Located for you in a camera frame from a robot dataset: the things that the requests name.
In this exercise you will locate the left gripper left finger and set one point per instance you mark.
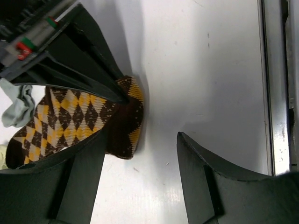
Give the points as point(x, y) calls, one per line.
point(59, 189)

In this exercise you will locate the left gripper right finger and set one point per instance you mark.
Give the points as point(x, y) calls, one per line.
point(217, 191)

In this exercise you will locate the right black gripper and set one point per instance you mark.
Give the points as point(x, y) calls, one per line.
point(25, 26)

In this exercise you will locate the brown argyle sock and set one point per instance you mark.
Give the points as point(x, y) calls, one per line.
point(65, 117)

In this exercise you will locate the cream ankle sock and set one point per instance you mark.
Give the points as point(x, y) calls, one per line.
point(3, 152)

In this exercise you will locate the grey ankle sock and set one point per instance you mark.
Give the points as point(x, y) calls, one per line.
point(22, 109)

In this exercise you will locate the aluminium frame rail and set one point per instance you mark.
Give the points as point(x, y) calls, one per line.
point(279, 38)

